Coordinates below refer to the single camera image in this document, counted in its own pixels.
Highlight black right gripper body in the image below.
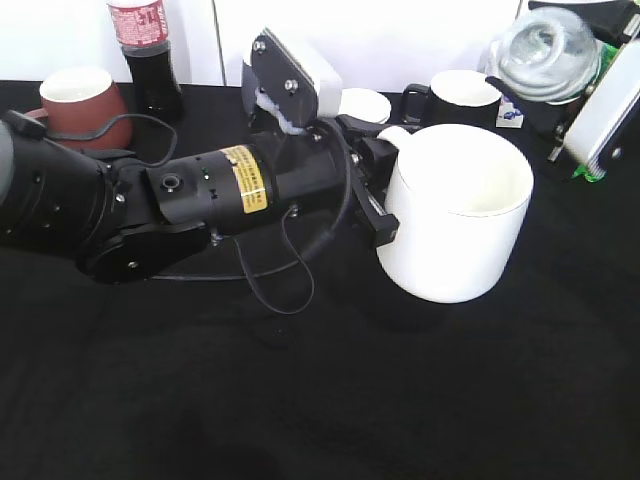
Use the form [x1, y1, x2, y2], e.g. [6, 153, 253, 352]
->
[484, 0, 640, 182]

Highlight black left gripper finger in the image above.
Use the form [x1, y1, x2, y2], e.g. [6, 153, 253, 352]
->
[352, 178, 399, 249]
[335, 115, 420, 143]

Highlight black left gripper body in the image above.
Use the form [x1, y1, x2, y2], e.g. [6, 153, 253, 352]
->
[312, 118, 395, 210]

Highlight clear water bottle green label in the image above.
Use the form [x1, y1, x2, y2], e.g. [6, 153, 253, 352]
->
[487, 6, 601, 104]

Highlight white ceramic mug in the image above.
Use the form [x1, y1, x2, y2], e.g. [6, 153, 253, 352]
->
[377, 124, 534, 304]

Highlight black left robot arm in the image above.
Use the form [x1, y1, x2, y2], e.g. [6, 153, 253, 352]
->
[1, 110, 400, 284]

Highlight yellow paper cup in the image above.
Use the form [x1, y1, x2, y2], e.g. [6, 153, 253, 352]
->
[338, 88, 392, 124]

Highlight green soda bottle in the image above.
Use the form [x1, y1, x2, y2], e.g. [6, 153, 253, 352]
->
[564, 43, 626, 183]

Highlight black ceramic mug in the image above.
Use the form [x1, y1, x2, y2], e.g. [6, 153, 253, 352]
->
[399, 70, 502, 130]

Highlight white milk drink bottle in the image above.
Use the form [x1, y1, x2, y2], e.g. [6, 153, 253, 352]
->
[495, 96, 524, 129]

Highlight black table cloth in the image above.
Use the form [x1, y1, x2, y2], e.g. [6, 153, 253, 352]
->
[0, 79, 640, 480]

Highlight cola bottle red label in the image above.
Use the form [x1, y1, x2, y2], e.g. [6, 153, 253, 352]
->
[106, 1, 184, 122]

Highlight red-brown ceramic mug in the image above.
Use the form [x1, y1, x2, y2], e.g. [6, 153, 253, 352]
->
[27, 66, 128, 134]

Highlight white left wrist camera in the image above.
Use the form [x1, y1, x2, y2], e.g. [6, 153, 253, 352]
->
[241, 26, 343, 135]

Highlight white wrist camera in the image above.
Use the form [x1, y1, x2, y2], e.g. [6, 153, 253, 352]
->
[549, 38, 639, 180]
[241, 26, 343, 135]

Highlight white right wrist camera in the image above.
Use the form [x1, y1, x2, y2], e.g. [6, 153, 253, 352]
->
[549, 38, 639, 180]

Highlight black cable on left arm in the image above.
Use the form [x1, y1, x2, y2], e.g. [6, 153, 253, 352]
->
[44, 113, 351, 316]

